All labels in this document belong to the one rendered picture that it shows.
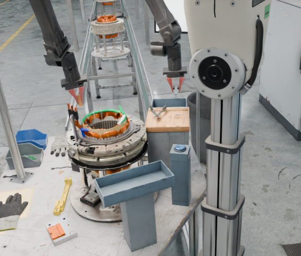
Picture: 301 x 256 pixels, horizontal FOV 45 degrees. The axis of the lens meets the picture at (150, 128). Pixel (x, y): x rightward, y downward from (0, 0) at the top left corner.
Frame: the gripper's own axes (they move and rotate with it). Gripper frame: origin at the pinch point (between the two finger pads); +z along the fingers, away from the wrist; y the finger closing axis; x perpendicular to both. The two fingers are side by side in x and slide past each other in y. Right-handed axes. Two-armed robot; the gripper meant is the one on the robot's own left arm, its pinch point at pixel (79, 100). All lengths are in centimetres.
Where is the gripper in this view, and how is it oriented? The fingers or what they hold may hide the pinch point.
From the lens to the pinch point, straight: 150.3
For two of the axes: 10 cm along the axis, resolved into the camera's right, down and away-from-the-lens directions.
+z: 1.6, 8.6, 4.8
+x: 2.4, 4.4, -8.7
